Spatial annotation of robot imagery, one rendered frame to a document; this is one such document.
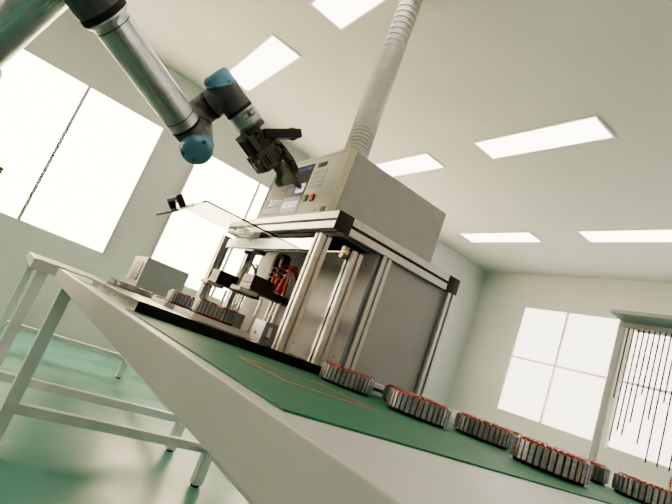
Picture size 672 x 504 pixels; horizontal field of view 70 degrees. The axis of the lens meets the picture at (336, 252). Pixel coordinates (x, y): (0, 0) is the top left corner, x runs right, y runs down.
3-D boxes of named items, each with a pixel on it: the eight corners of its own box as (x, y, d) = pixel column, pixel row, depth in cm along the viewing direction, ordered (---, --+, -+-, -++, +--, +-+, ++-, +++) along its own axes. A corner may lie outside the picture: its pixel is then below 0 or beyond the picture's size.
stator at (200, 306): (198, 314, 108) (204, 298, 109) (184, 308, 117) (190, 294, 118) (240, 330, 114) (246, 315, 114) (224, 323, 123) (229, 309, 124)
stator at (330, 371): (307, 373, 97) (314, 355, 98) (346, 386, 104) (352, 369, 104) (340, 388, 88) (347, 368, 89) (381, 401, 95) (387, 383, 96)
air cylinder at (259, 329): (258, 341, 118) (266, 320, 119) (246, 336, 124) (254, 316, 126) (274, 347, 121) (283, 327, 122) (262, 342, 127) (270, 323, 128)
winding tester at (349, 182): (324, 217, 120) (352, 146, 124) (254, 222, 156) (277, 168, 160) (427, 275, 140) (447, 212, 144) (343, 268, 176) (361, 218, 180)
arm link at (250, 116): (245, 107, 127) (257, 99, 120) (255, 122, 129) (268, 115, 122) (224, 122, 124) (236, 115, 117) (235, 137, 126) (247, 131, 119)
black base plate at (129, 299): (133, 311, 87) (139, 300, 87) (91, 285, 140) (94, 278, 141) (330, 380, 111) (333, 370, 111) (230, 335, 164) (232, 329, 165)
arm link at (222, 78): (202, 82, 123) (228, 62, 121) (229, 118, 127) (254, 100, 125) (194, 86, 116) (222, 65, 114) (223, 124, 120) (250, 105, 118)
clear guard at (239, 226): (177, 210, 122) (187, 190, 123) (155, 215, 142) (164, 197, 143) (281, 260, 138) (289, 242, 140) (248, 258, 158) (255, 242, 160)
